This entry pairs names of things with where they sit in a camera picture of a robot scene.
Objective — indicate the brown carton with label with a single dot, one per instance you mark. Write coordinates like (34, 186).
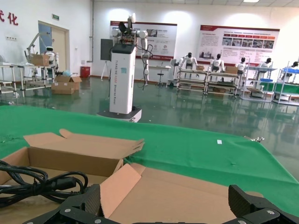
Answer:
(40, 60)

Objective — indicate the open brown cardboard box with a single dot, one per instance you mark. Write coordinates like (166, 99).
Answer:
(70, 159)
(175, 198)

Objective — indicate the red wall character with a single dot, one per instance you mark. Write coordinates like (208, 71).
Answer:
(1, 16)
(12, 18)

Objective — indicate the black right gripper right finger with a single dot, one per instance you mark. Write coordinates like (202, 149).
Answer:
(240, 200)

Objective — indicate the white desk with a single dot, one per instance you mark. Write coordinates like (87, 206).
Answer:
(159, 67)

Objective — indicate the white pipe frame table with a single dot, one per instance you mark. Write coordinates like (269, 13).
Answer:
(22, 79)

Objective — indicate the green exit sign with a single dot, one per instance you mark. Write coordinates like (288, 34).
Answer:
(55, 16)

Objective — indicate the wide red white info board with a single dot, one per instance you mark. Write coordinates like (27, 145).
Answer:
(239, 46)

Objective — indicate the black stool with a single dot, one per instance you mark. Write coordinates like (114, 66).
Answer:
(160, 74)

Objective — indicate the clear tape scraps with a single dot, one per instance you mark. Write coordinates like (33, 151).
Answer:
(8, 137)

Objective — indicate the open carton with flaps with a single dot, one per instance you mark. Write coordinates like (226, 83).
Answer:
(62, 87)

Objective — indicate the ceiling light panel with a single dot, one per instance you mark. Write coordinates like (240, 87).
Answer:
(251, 0)

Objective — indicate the metal table clamp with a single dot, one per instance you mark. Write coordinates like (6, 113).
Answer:
(258, 139)

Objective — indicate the green table cloth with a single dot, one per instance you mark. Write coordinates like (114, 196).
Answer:
(187, 149)

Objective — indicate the blue plastic bins row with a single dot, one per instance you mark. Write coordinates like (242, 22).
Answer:
(291, 70)

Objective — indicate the white wall switches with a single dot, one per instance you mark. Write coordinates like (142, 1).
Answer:
(11, 38)

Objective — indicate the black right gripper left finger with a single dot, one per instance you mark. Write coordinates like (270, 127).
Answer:
(91, 200)

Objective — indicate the white tower mobile robot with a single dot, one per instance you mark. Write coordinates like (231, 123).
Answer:
(123, 81)

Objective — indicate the white wall pipe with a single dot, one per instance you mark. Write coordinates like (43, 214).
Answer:
(92, 30)

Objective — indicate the white shelf rack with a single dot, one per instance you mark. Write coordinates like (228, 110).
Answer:
(257, 68)

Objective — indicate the dark panel on stand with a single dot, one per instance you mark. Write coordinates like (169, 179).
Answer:
(106, 49)

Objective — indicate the small white label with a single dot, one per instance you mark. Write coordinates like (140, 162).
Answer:
(219, 141)

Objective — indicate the white crane frame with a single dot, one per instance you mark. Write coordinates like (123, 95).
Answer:
(33, 41)

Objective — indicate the blue plastic tray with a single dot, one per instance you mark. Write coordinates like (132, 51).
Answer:
(266, 80)

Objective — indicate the beige door with frame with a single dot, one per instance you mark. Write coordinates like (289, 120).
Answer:
(60, 51)

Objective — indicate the red bin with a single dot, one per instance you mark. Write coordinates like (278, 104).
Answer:
(85, 72)

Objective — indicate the small white humanoid robot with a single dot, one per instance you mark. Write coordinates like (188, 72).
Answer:
(50, 54)

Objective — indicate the white black humanoid robot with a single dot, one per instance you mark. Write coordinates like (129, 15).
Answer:
(265, 65)
(295, 64)
(218, 63)
(242, 66)
(187, 60)

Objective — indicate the pipe frame roller rack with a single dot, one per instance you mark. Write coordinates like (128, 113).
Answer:
(192, 80)
(222, 81)

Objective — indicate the small brown carton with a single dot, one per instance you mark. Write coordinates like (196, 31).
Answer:
(200, 67)
(231, 70)

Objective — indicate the green panel workbench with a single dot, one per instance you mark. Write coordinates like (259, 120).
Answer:
(286, 87)

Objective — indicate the pale blue plastic bag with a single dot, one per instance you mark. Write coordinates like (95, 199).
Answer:
(67, 73)

